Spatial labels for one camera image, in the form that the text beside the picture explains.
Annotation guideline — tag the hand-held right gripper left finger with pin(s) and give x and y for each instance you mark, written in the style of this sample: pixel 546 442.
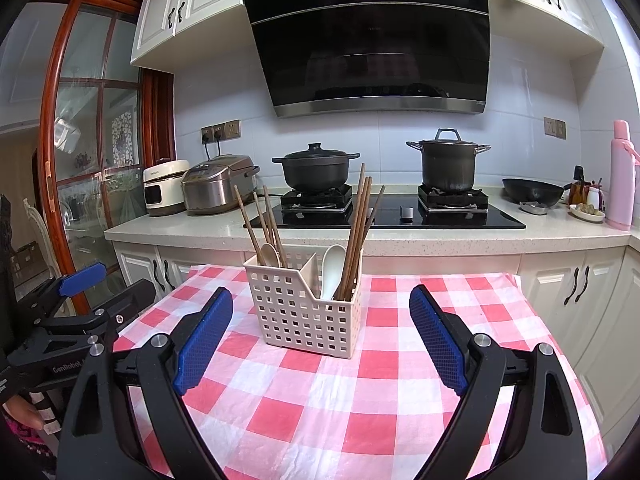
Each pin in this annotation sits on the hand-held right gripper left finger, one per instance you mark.
pixel 205 340

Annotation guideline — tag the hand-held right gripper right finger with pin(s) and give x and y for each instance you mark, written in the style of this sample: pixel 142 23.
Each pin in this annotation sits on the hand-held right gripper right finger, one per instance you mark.
pixel 437 340

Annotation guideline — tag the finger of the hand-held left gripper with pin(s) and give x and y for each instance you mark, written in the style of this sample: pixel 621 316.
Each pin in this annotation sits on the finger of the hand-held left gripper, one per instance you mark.
pixel 130 301
pixel 82 278

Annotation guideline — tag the white plastic lattice basket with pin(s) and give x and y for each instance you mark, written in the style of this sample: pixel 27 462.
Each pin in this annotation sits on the white plastic lattice basket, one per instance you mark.
pixel 300 320

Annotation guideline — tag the small white spoon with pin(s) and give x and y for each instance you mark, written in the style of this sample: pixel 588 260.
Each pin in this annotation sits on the small white spoon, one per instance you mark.
pixel 271 256

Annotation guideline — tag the large white spoon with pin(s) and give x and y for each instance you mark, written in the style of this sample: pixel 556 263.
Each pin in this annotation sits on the large white spoon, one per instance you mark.
pixel 332 265

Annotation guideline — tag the person's left forearm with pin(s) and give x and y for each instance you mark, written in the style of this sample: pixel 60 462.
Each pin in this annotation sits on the person's left forearm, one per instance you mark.
pixel 25 447

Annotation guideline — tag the person's left hand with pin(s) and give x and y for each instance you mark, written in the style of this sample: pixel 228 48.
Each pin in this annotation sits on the person's left hand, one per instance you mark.
pixel 25 412

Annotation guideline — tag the white ornate chair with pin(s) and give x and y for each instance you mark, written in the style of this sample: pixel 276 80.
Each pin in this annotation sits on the white ornate chair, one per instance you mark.
pixel 37 230

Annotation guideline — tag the speckled stone countertop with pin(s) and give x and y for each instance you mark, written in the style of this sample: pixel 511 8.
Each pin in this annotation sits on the speckled stone countertop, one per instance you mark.
pixel 450 242

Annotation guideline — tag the white countertop cooker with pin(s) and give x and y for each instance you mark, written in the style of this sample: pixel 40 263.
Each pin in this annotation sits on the white countertop cooker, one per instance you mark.
pixel 162 190

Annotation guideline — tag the black glass gas cooktop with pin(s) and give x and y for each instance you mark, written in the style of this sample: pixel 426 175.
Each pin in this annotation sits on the black glass gas cooktop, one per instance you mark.
pixel 450 217

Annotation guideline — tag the red white checkered tablecloth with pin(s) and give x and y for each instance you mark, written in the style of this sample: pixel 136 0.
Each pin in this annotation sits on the red white checkered tablecloth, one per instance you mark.
pixel 325 400

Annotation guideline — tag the white base cabinets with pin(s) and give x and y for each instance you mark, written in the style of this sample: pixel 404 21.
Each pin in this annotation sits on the white base cabinets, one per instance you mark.
pixel 555 285

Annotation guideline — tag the silver rice cooker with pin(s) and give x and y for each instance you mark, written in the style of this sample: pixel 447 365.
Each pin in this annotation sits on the silver rice cooker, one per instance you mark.
pixel 215 185

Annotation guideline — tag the red wooden glass door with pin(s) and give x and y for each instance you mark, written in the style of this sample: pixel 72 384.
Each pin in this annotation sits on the red wooden glass door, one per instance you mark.
pixel 46 135

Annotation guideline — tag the small metal dish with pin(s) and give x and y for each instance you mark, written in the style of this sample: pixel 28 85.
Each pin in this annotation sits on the small metal dish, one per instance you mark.
pixel 534 208

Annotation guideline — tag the tall dark stockpot with lid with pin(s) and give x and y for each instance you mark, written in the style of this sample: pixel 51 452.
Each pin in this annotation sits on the tall dark stockpot with lid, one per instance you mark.
pixel 447 167

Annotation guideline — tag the black wok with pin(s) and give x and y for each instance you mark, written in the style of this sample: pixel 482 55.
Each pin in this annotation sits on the black wok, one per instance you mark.
pixel 532 192

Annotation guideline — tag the white plate with food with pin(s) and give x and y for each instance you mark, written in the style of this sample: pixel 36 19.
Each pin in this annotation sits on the white plate with food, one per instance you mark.
pixel 587 212

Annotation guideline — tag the black casserole pot with lid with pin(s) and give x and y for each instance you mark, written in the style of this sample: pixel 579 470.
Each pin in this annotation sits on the black casserole pot with lid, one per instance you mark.
pixel 315 172

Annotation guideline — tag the brown bottle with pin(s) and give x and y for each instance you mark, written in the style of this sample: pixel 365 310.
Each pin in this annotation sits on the brown bottle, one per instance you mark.
pixel 579 192

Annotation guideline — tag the white jar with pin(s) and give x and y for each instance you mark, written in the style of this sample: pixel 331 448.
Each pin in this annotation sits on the white jar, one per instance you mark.
pixel 594 197

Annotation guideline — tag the pink thermos bottle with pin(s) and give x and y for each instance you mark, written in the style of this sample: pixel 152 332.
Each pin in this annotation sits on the pink thermos bottle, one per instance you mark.
pixel 620 180

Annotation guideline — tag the black glass range hood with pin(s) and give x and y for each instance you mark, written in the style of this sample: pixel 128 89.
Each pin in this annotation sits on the black glass range hood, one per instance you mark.
pixel 370 50

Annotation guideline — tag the gold wall socket panel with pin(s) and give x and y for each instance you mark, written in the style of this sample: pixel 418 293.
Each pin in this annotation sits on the gold wall socket panel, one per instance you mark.
pixel 230 129

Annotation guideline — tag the gold wall switch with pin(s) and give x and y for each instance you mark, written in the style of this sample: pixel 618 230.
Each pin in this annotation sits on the gold wall switch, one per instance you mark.
pixel 555 127

